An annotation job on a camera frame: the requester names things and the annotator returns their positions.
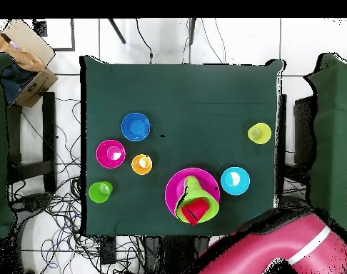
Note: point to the orange cup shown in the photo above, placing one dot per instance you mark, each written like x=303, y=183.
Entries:
x=137, y=168

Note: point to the red cup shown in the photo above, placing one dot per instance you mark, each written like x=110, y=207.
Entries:
x=195, y=209

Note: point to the large green bowl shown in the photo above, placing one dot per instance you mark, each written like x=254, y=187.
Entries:
x=209, y=205

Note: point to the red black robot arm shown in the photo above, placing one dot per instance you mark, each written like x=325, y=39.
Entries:
x=262, y=248

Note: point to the large pink bowl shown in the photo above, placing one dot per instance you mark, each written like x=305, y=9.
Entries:
x=173, y=188

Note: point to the small blue bowl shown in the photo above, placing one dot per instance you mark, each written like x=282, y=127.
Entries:
x=135, y=126

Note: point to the dark green tablecloth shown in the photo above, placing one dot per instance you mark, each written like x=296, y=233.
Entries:
x=185, y=100

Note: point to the small magenta bowl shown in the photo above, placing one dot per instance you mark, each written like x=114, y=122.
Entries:
x=103, y=154

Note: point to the small cyan bowl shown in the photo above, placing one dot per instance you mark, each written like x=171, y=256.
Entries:
x=242, y=187

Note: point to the tall green cup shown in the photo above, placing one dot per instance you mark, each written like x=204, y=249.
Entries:
x=95, y=192

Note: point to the yellow cup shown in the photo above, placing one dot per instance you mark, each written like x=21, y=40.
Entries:
x=263, y=134

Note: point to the black power strip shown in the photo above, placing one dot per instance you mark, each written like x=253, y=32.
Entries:
x=108, y=251

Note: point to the black tripod leg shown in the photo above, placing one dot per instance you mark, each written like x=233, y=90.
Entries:
x=192, y=31
x=117, y=32

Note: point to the grey chair base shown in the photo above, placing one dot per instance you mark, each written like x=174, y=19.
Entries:
x=290, y=202
x=33, y=201

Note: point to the black box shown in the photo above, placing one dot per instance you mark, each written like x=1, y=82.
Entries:
x=303, y=131

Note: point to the cardboard box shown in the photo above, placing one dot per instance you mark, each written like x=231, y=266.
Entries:
x=33, y=88

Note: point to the black stool frame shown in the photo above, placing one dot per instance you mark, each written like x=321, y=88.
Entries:
x=49, y=137

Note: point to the black floor frame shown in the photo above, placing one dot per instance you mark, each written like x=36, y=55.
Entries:
x=73, y=37

